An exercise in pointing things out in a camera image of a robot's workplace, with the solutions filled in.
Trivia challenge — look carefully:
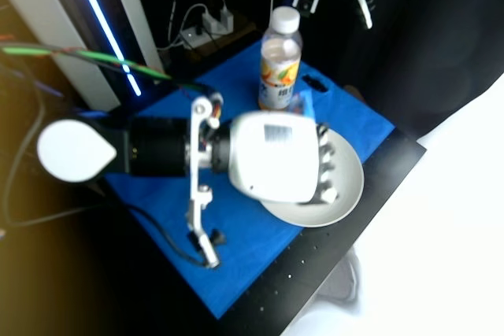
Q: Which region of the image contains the white power strip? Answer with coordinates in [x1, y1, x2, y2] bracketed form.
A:
[179, 7, 235, 50]

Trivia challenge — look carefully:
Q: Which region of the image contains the blue cloth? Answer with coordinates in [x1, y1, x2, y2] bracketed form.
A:
[104, 39, 395, 320]

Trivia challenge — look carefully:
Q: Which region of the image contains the grey object under table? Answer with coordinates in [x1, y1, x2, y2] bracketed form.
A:
[314, 249, 361, 305]

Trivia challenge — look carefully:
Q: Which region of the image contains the black fabric drape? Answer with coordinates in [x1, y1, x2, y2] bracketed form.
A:
[298, 0, 504, 140]

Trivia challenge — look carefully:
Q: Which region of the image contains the white tower with blue light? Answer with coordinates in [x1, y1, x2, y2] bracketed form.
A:
[0, 0, 166, 113]

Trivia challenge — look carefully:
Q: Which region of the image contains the white round plate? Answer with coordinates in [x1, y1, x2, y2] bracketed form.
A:
[258, 129, 365, 229]

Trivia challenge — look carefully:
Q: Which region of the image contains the orange juice bottle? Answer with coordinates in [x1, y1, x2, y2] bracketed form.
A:
[258, 6, 303, 112]

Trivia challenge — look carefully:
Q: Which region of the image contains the black camera cable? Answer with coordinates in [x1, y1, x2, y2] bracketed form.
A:
[129, 205, 209, 268]

